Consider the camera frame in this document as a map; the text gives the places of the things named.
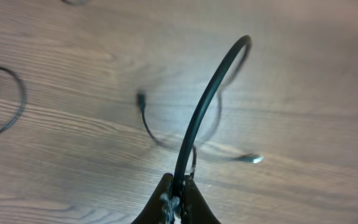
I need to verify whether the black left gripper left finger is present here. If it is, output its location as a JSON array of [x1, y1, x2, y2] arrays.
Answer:
[[131, 173, 174, 224]]

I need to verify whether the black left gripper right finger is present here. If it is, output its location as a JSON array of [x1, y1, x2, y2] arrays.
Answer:
[[180, 175, 221, 224]]

